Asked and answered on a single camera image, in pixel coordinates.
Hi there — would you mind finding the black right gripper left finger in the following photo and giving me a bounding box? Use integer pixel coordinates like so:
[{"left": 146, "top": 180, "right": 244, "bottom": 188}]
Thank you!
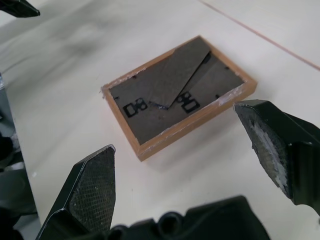
[{"left": 34, "top": 144, "right": 117, "bottom": 240}]

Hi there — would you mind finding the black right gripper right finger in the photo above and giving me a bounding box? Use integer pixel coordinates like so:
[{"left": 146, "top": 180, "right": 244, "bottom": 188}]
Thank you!
[{"left": 232, "top": 99, "right": 320, "bottom": 218}]

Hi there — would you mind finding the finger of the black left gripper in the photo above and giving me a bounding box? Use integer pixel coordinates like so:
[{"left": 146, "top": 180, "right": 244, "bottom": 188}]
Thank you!
[{"left": 0, "top": 0, "right": 41, "bottom": 18}]

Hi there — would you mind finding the silver robot body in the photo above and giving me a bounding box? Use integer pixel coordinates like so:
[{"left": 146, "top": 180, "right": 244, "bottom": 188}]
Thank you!
[{"left": 0, "top": 72, "right": 41, "bottom": 240}]

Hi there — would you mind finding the wooden picture frame back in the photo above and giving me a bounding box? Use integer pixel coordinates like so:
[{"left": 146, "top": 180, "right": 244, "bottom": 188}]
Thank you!
[{"left": 100, "top": 35, "right": 258, "bottom": 163}]

